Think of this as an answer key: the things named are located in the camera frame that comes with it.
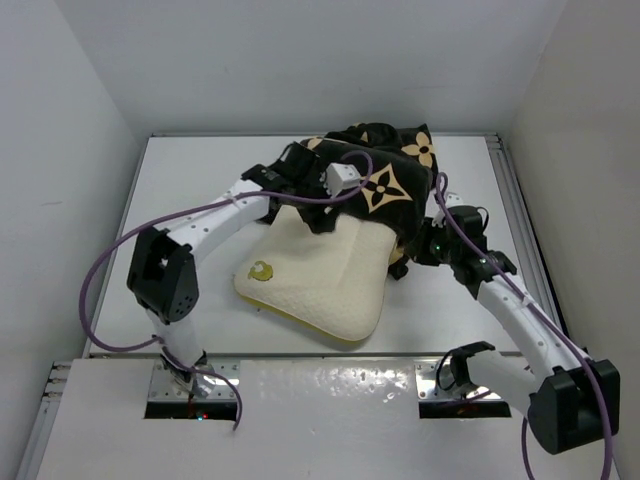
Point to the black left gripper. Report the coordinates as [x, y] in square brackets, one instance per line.
[317, 179]

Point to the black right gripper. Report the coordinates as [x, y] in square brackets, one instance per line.
[428, 228]

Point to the black pillowcase with beige flowers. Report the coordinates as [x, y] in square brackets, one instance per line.
[398, 167]

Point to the cream pillow with yellow edge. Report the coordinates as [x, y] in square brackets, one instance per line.
[334, 281]

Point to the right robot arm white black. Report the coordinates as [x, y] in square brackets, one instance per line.
[568, 398]

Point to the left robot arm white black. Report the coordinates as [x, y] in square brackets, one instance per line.
[163, 273]

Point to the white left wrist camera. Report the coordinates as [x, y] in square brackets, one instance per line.
[340, 177]

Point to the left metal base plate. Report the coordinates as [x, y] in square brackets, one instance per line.
[172, 386]

